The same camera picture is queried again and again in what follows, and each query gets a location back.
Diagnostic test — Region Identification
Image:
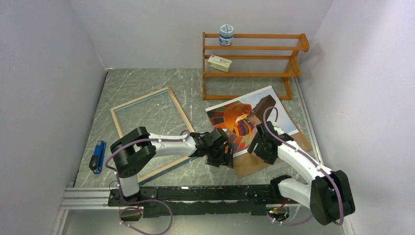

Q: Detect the orange wooden shelf rack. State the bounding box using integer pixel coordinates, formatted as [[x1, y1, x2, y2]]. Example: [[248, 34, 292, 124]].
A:
[[202, 32, 310, 100]]

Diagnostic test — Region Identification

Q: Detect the purple cable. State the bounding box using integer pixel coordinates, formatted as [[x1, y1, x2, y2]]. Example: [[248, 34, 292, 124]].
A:
[[262, 106, 345, 227], [104, 129, 192, 235]]

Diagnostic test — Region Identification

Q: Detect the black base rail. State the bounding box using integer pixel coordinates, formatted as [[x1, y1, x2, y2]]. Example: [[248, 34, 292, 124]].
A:
[[108, 185, 285, 218]]

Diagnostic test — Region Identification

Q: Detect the blue white ceramic jar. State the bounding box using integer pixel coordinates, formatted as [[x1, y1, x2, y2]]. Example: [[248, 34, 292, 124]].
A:
[[219, 24, 234, 46]]

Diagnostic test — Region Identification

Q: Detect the blue wooden picture frame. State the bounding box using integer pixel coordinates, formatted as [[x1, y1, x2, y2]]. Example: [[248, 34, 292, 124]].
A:
[[110, 86, 206, 185]]

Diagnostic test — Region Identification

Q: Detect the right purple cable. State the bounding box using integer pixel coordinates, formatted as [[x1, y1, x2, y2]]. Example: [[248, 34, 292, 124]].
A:
[[262, 106, 345, 227]]

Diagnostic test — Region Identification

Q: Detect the hot air balloon photo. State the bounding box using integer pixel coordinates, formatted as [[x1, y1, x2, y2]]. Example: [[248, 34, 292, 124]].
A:
[[206, 86, 304, 157]]

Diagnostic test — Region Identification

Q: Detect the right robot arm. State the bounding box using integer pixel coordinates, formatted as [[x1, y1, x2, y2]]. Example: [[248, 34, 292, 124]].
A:
[[248, 121, 355, 225]]

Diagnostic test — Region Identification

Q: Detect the small white green box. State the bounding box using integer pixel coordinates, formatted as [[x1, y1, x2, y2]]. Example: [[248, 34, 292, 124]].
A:
[[207, 55, 232, 72]]

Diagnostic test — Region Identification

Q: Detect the blue stapler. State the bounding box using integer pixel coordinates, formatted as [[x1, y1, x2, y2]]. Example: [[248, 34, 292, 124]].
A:
[[89, 141, 106, 175]]

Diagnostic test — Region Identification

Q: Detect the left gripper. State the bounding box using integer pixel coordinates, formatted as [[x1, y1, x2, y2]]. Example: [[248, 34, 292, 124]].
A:
[[206, 143, 233, 169]]

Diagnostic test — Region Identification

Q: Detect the brown cardboard backing board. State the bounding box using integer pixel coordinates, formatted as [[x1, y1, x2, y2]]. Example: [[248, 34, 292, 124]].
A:
[[233, 104, 313, 178]]

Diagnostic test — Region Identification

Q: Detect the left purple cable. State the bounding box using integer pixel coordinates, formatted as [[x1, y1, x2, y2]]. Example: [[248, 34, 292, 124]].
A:
[[104, 129, 192, 235]]

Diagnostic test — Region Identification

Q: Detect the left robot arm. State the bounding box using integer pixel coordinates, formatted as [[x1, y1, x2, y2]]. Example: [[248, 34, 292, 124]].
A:
[[109, 127, 233, 206]]

